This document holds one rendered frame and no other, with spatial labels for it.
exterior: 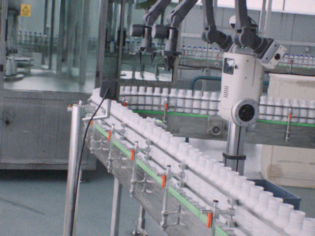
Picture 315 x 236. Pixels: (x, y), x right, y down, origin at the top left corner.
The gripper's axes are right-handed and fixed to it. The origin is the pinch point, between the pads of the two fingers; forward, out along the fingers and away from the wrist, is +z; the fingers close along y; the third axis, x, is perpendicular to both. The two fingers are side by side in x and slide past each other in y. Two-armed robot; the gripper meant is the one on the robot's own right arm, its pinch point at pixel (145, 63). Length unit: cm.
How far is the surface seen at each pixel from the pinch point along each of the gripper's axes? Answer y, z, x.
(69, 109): 34, 34, -39
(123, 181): 21, 55, 51
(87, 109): 23, 34, -40
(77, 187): 67, 25, 173
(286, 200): -32, 45, 115
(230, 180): 16, 25, 163
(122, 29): -98, -11, -455
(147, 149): 21, 32, 86
